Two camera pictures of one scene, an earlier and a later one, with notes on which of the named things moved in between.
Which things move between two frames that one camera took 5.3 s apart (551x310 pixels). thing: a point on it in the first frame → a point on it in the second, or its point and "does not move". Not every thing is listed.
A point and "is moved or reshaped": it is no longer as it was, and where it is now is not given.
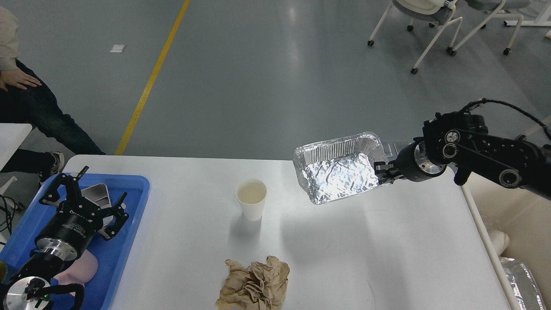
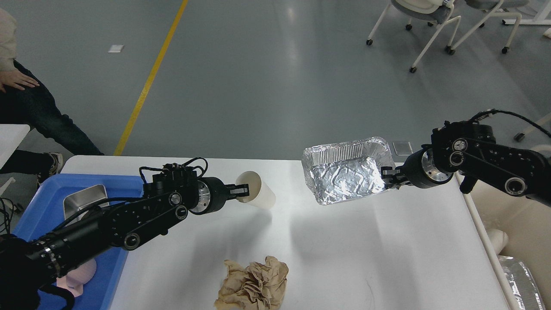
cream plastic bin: x=513 y=222 does not move
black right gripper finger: x=382 y=171 → x=392 y=178
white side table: x=11 y=136 does not move
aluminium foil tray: x=331 y=169 is moved or reshaped
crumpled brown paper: x=258 y=286 does not move
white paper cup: x=252 y=193 is moved or reshaped
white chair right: x=498 y=9 does not move
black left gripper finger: x=65 y=189 → x=232 y=191
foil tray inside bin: x=525 y=290 does not move
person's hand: x=16 y=78 does not move
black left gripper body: x=69 y=230 → x=210 y=195
